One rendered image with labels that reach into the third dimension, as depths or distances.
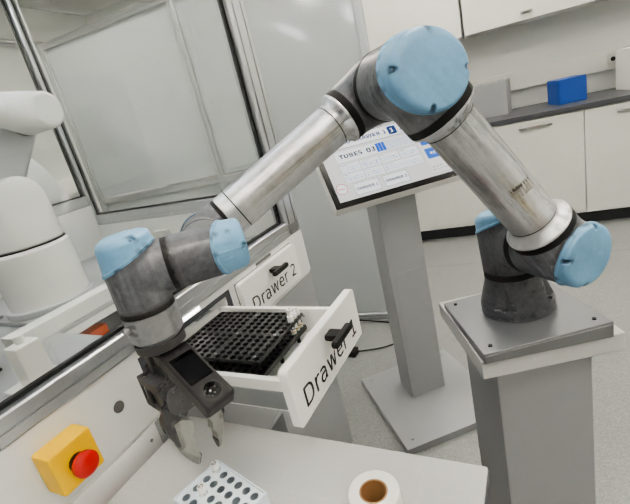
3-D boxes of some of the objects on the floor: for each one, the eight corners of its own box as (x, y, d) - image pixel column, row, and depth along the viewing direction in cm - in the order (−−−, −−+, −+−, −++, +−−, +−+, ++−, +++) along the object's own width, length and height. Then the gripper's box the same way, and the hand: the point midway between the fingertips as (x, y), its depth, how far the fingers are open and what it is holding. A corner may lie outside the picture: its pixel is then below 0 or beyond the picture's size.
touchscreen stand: (512, 414, 168) (485, 158, 137) (409, 456, 161) (355, 195, 129) (444, 353, 215) (413, 152, 184) (362, 384, 207) (315, 179, 176)
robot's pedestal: (562, 496, 133) (548, 275, 109) (633, 602, 104) (635, 333, 81) (467, 515, 134) (433, 301, 111) (511, 624, 106) (478, 367, 82)
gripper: (174, 312, 68) (214, 418, 75) (107, 348, 61) (158, 463, 68) (203, 320, 62) (244, 435, 69) (134, 362, 55) (186, 486, 62)
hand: (209, 449), depth 66 cm, fingers open, 3 cm apart
